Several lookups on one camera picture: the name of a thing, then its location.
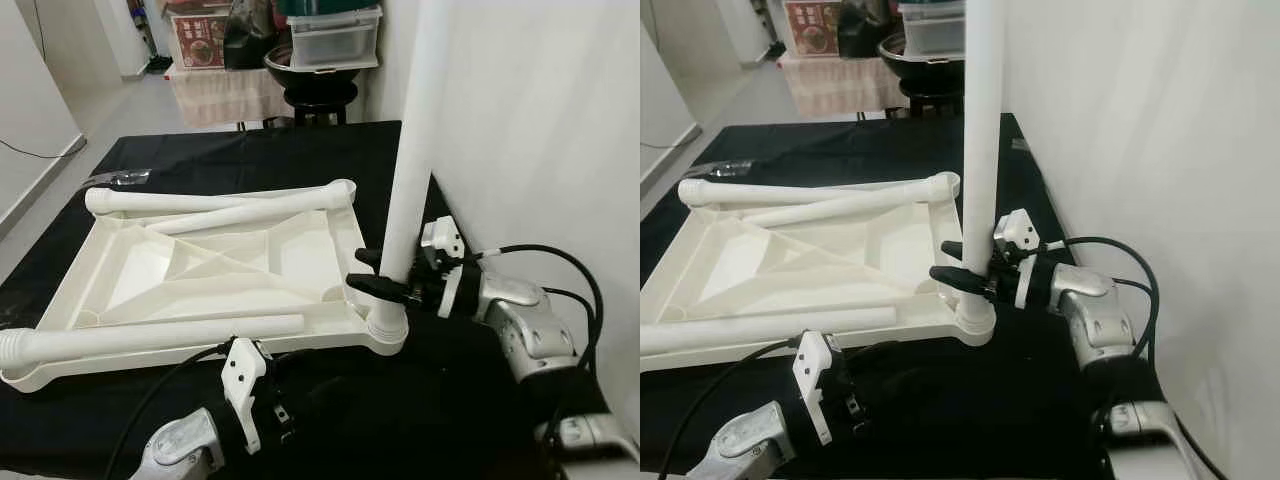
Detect black tablecloth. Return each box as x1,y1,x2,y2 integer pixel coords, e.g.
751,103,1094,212
0,120,616,479
640,112,1186,479

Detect white plastic table top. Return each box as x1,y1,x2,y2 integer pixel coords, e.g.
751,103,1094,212
0,178,409,394
640,170,999,374

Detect black wooden stool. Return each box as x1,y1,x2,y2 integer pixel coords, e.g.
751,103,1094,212
283,85,361,128
895,80,967,119

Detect black metal bowl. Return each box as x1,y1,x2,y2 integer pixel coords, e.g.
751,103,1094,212
263,45,383,98
878,33,967,91

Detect beige striped towel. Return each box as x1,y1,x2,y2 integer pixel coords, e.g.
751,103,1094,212
165,65,293,130
778,52,907,120

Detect clear plastic storage box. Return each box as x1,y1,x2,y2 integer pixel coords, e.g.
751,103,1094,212
898,0,967,59
290,8,384,73

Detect black plastic bag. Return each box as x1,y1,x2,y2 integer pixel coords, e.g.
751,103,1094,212
222,0,293,71
838,0,906,59

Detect dark green container lid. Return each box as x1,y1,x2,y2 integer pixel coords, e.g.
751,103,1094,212
278,0,382,18

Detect red printed carton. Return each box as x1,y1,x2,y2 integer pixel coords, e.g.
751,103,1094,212
783,0,843,58
165,8,233,71

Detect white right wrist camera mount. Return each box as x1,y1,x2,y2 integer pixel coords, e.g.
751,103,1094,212
992,206,1047,310
419,214,471,321

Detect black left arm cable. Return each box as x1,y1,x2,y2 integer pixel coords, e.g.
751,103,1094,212
103,340,237,480
655,337,802,480

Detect thin black cable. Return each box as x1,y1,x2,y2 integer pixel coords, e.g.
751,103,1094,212
640,126,701,152
0,135,87,162

